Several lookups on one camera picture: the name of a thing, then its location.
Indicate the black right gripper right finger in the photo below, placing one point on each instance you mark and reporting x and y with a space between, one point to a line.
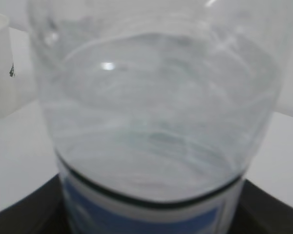
260 213

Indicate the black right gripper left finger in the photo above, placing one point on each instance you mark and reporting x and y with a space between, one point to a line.
41 212

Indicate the white paper coffee cup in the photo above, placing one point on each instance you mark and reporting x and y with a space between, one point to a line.
8 98

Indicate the clear plastic water bottle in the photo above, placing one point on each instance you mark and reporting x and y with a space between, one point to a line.
156 108

